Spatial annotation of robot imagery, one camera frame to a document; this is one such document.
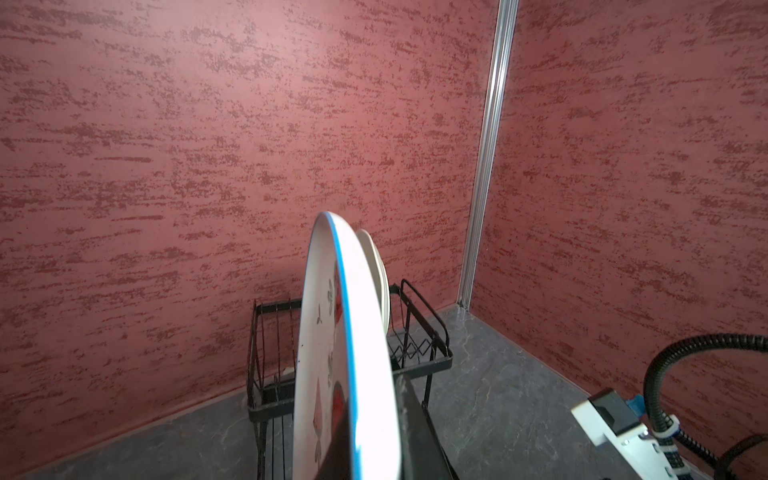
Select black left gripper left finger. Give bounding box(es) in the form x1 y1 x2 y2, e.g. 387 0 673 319
315 413 353 480

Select white plate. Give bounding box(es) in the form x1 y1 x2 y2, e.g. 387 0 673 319
292 211 401 479

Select black metal dish rack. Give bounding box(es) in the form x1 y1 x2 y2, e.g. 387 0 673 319
247 280 456 479

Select black corrugated cable conduit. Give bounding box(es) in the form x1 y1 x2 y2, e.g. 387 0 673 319
642 333 768 480

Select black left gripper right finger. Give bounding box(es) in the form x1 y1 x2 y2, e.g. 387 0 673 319
395 375 458 480

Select cream plate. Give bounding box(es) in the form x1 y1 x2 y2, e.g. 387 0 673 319
356 229 391 334

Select aluminium right corner post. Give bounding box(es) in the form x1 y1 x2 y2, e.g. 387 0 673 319
456 0 520 311

